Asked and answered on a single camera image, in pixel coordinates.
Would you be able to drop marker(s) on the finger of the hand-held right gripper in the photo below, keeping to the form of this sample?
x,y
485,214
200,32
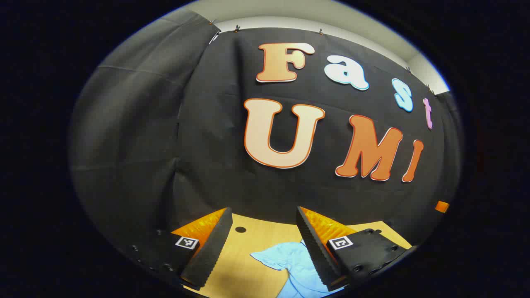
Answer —
x,y
442,206

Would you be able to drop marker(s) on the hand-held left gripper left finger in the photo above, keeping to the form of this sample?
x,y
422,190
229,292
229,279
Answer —
x,y
209,248

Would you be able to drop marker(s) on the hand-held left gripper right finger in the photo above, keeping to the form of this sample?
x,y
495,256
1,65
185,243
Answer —
x,y
316,252

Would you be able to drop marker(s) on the light blue T-shirt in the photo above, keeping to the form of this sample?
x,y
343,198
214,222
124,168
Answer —
x,y
290,260

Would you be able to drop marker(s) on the round black table grommet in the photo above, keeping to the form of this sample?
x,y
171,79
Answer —
x,y
240,229

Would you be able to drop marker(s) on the black backdrop cloth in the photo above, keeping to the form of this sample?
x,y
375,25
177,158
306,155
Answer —
x,y
207,124

